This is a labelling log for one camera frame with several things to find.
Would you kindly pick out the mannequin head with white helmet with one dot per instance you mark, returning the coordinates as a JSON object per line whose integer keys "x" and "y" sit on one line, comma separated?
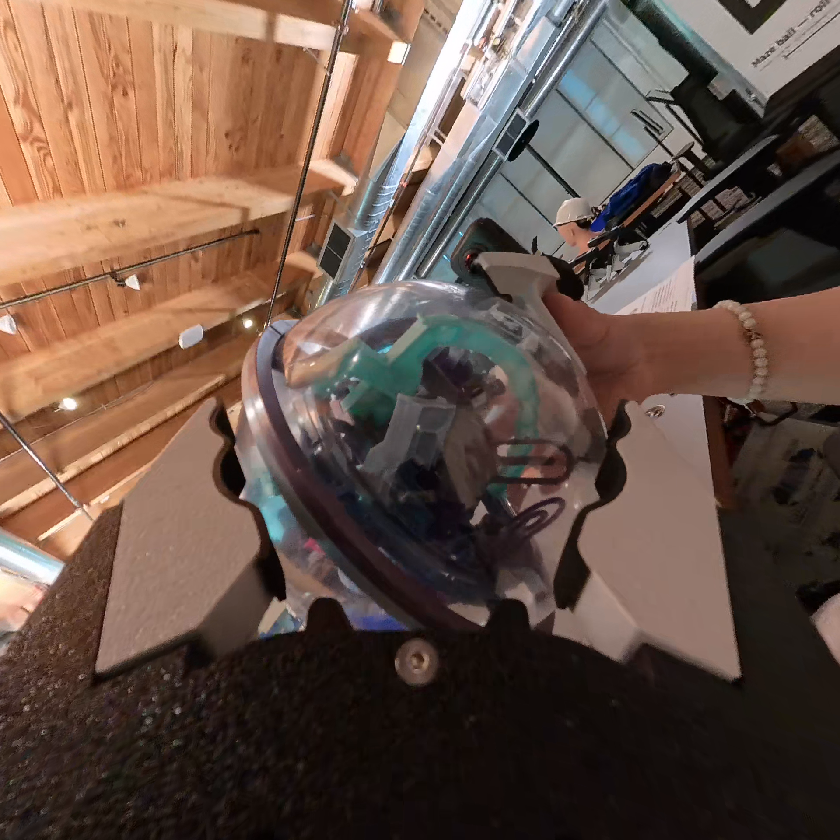
{"x": 577, "y": 223}

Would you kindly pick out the silver air duct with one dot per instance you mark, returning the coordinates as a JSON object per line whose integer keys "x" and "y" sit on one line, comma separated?
{"x": 459, "y": 131}

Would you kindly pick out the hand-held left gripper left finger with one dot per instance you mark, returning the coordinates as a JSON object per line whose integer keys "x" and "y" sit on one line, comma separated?
{"x": 177, "y": 564}

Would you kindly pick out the person's right hand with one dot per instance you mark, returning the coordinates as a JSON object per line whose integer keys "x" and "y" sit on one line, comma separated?
{"x": 604, "y": 348}

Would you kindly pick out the person's right forearm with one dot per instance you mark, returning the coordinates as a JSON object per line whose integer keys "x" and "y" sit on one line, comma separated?
{"x": 807, "y": 348}

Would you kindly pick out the white printed leaflet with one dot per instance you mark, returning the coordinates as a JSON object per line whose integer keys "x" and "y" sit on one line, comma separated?
{"x": 663, "y": 292}

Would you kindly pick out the white sign board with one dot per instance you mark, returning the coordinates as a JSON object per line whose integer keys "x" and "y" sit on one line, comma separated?
{"x": 787, "y": 46}

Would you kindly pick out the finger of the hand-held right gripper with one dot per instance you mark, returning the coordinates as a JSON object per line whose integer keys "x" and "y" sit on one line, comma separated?
{"x": 518, "y": 275}

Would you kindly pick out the blue jacket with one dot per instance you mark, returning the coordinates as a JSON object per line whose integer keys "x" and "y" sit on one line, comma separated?
{"x": 636, "y": 193}

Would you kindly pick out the white ceiling access point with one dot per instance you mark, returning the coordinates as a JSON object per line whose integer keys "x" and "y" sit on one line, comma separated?
{"x": 190, "y": 337}

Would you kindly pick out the clear plastic maze ball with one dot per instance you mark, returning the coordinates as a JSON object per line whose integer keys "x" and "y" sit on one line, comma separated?
{"x": 407, "y": 446}

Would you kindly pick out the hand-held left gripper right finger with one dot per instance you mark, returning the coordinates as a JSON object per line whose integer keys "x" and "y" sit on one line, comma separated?
{"x": 663, "y": 564}

